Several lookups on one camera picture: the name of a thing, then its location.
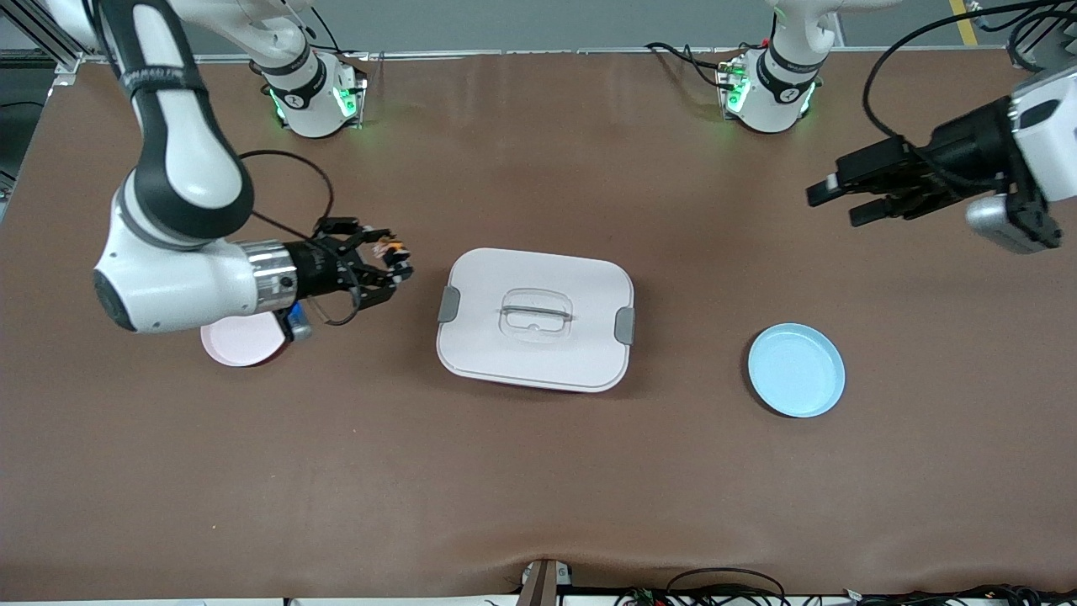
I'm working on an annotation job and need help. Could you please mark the white lidded box grey clips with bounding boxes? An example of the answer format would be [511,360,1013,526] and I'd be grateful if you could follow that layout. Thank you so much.
[436,247,635,394]

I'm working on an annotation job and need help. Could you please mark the orange and black push switch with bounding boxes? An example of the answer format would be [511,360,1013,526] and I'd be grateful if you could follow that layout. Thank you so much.
[373,237,415,284]

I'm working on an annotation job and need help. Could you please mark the light blue round plate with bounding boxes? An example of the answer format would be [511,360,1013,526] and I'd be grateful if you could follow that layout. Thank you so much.
[747,322,846,419]

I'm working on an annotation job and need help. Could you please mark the aluminium frame struts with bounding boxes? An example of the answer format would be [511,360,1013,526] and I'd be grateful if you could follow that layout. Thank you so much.
[0,0,85,75]

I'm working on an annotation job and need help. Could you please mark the front camera mount bracket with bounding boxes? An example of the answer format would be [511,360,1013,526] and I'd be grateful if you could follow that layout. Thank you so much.
[515,559,575,606]

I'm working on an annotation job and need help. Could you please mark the black cable at arm base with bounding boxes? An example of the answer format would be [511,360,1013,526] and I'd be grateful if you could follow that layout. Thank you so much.
[645,40,743,90]

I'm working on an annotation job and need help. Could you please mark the silver table edge rail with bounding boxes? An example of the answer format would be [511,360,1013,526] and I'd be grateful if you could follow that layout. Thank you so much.
[194,46,1036,65]

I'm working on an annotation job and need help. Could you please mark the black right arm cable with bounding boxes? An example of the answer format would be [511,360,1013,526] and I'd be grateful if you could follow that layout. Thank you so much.
[238,149,356,327]

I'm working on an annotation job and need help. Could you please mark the looped black cable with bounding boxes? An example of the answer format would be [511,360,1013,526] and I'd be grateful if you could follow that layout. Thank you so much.
[665,567,788,606]

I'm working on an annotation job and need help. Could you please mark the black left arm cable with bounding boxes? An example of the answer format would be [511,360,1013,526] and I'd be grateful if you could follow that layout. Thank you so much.
[862,0,1077,182]

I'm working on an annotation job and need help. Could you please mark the black cable bundle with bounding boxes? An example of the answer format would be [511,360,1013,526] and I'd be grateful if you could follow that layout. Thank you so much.
[789,584,1077,606]

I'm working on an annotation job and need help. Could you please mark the pale pink round plate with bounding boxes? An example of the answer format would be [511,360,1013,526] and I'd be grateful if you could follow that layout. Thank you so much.
[200,311,291,368]

